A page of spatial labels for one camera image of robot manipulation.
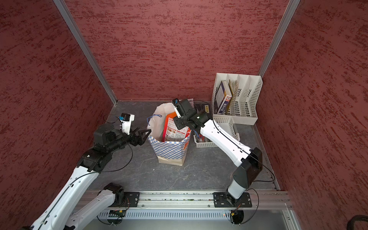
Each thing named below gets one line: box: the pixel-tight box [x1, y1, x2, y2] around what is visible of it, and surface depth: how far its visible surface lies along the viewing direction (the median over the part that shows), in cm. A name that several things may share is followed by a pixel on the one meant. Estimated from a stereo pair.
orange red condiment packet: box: [161, 111, 192, 142], surface depth 87 cm
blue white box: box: [214, 80, 233, 115], surface depth 99 cm
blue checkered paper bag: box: [146, 102, 192, 166], surface depth 77 cm
